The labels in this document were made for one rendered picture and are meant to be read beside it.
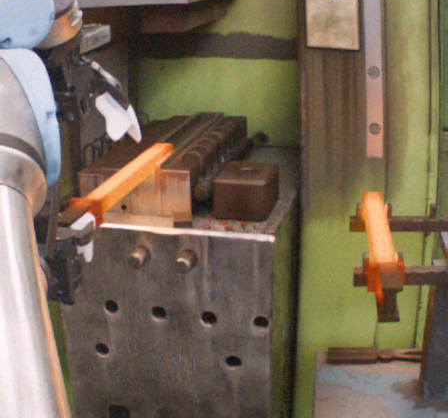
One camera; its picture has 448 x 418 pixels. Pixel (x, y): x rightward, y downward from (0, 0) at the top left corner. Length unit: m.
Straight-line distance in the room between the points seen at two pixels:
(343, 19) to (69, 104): 0.55
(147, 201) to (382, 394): 0.51
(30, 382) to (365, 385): 0.87
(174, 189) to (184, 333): 0.24
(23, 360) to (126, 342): 0.98
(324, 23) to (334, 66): 0.08
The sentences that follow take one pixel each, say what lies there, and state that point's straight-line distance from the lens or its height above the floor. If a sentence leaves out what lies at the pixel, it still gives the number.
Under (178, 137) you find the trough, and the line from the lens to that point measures 1.66.
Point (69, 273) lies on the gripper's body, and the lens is 1.06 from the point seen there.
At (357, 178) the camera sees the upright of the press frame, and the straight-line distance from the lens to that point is 1.51.
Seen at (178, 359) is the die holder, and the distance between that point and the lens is 1.48.
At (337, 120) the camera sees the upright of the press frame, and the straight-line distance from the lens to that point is 1.49.
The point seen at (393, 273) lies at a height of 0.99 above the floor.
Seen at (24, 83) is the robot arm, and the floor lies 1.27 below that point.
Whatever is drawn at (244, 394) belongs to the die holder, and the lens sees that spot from 1.48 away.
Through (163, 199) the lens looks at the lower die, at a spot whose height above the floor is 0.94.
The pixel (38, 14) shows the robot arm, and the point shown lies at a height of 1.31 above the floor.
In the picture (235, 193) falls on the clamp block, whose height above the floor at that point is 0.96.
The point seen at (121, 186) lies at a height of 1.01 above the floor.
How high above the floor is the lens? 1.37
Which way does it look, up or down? 17 degrees down
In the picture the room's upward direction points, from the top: 1 degrees counter-clockwise
